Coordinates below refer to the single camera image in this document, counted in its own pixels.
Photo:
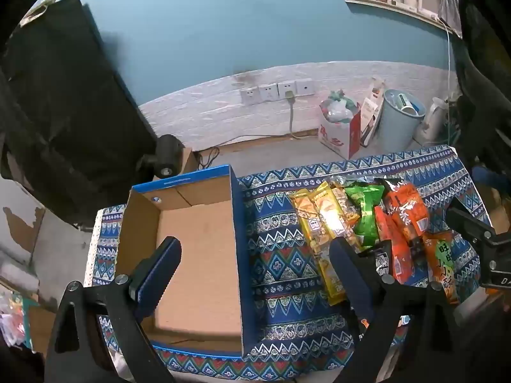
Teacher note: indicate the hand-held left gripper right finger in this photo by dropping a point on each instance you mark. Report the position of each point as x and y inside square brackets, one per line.
[347, 265]

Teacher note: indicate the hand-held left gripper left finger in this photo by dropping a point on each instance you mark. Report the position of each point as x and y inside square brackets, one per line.
[159, 271]

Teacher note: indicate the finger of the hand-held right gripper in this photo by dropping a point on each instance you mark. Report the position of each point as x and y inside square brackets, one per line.
[467, 223]

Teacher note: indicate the cardboard box with blue outside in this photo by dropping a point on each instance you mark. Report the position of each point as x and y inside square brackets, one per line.
[199, 255]

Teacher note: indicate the orange snack packet green label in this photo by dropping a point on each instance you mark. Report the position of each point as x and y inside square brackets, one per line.
[441, 263]

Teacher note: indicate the plain orange snack packet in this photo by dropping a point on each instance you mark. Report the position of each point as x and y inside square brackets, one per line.
[393, 247]

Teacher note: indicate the orange snack packet dark end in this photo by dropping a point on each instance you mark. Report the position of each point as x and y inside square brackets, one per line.
[407, 211]

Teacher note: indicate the long yellow snack packet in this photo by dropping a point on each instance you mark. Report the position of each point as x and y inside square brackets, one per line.
[309, 215]
[329, 207]

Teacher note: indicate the small clear patterned snack packet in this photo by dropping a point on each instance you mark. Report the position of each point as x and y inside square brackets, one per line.
[349, 205]

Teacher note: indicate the blue patterned tablecloth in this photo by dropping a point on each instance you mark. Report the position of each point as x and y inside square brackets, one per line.
[279, 263]

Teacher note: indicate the white electric kettle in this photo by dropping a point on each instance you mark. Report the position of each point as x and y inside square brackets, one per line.
[433, 121]

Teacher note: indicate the black round device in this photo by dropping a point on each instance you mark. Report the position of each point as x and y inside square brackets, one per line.
[165, 153]

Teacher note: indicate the light blue waste bin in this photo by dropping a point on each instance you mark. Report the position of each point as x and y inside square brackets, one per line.
[395, 127]

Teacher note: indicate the white red carton box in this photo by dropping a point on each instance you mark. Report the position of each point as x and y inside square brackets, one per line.
[339, 135]

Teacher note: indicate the brown cardboard box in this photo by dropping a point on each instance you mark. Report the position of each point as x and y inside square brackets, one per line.
[40, 327]

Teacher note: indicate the dark bulky object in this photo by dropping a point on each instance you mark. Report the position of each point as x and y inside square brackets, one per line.
[487, 87]

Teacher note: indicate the white red flat box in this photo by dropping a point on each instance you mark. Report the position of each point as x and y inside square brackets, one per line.
[369, 111]

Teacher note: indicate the black cloth cover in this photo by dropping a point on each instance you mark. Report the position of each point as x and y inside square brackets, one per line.
[60, 107]

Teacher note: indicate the white wall socket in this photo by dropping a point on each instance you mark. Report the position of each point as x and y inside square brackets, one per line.
[248, 95]
[304, 87]
[286, 87]
[268, 92]

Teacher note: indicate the wall shelf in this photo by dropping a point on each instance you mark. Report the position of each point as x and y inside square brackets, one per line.
[399, 10]

